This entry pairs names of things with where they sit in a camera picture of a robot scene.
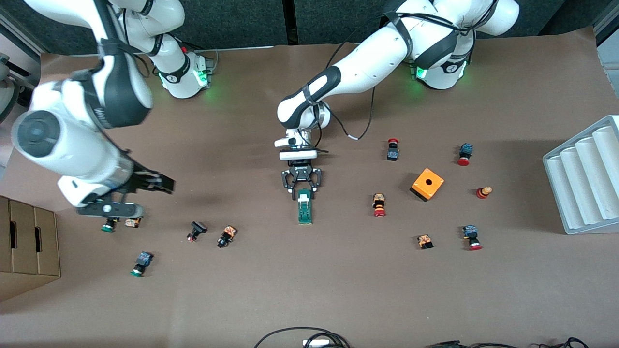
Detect green load switch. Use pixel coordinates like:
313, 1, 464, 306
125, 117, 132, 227
297, 189, 314, 225

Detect black square push button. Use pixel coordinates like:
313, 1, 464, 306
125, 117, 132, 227
186, 221, 208, 243

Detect black button orange block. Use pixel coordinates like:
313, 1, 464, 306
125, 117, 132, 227
216, 225, 238, 249

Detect brown paper table cover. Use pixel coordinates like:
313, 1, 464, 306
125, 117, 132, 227
0, 27, 619, 348

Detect brown cardboard box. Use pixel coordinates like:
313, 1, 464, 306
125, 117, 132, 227
0, 196, 61, 303

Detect grey ribbed tray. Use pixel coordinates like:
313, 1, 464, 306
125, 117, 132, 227
542, 115, 619, 236

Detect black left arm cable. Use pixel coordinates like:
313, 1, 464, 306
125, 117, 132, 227
328, 41, 377, 142

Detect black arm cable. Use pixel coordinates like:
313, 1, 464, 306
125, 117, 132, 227
94, 0, 151, 78
328, 41, 377, 142

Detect orange button enclosure box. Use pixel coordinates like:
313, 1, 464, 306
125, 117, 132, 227
410, 168, 445, 203

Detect black right base cables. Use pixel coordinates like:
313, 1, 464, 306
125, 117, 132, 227
186, 46, 220, 74

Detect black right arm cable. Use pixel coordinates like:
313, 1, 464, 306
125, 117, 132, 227
94, 0, 151, 78

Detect black cable loop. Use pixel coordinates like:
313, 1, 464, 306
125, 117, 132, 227
254, 327, 351, 348

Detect black cable bundle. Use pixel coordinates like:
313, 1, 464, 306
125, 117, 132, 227
426, 337, 590, 348

